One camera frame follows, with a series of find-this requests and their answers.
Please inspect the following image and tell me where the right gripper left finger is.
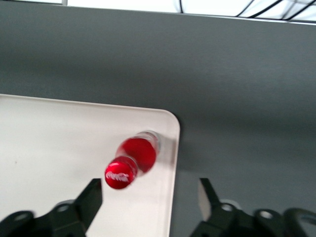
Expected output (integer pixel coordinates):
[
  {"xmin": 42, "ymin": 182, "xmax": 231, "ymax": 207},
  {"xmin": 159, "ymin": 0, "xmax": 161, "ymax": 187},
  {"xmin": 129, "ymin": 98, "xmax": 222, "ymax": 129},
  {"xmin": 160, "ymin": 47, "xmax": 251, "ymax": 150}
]
[{"xmin": 0, "ymin": 178, "xmax": 103, "ymax": 237}]

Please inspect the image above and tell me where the red coke bottle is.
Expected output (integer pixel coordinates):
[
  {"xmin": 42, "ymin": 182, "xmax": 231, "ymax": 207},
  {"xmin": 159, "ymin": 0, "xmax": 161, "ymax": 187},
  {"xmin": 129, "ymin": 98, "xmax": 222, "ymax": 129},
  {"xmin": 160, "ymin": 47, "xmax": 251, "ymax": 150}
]
[{"xmin": 104, "ymin": 130, "xmax": 164, "ymax": 191}]

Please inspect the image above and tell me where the black cable at table edge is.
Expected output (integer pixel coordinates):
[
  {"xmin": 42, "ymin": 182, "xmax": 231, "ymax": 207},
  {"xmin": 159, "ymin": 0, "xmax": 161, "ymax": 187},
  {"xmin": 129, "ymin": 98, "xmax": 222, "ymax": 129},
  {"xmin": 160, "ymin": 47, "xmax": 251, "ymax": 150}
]
[{"xmin": 236, "ymin": 0, "xmax": 316, "ymax": 21}]

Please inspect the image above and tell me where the thin black cable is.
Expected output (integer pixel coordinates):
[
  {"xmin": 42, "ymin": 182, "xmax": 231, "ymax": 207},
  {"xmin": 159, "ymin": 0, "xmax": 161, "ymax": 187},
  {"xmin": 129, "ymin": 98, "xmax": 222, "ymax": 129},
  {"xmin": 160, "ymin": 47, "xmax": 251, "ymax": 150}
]
[{"xmin": 177, "ymin": 0, "xmax": 189, "ymax": 14}]

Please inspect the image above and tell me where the beige plastic tray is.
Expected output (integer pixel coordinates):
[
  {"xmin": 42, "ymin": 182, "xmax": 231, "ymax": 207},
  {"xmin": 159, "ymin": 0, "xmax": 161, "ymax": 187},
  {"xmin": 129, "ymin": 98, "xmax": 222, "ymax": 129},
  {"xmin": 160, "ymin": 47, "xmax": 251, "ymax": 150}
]
[{"xmin": 0, "ymin": 93, "xmax": 181, "ymax": 237}]

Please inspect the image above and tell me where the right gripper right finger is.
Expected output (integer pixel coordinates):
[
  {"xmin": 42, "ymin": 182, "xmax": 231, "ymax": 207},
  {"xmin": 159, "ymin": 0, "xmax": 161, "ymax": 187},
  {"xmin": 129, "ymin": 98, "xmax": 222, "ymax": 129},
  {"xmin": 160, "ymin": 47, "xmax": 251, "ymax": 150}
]
[{"xmin": 189, "ymin": 177, "xmax": 316, "ymax": 237}]

